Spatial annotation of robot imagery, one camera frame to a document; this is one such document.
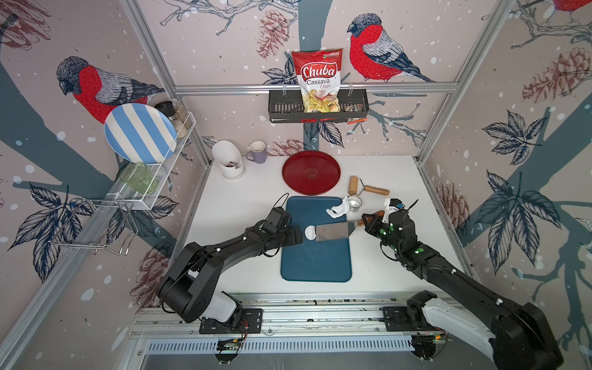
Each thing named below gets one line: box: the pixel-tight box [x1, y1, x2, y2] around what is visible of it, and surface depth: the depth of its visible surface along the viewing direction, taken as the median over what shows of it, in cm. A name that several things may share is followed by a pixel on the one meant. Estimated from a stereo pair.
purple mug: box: [245, 140, 267, 165], surface depth 119 cm
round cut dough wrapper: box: [304, 225, 317, 241], surface depth 95 cm
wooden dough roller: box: [348, 175, 391, 197], surface depth 109 cm
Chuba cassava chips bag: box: [291, 47, 344, 113], surface depth 83 cm
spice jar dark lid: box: [154, 100, 177, 122], surface depth 82 cm
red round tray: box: [282, 150, 342, 196], surface depth 118 cm
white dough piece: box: [325, 195, 350, 219], surface depth 102 cm
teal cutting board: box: [280, 195, 353, 283], surface depth 90 cm
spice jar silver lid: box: [172, 98, 192, 130], surface depth 87 cm
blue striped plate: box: [104, 102, 178, 165], surface depth 74 cm
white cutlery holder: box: [211, 139, 245, 180], surface depth 112 cm
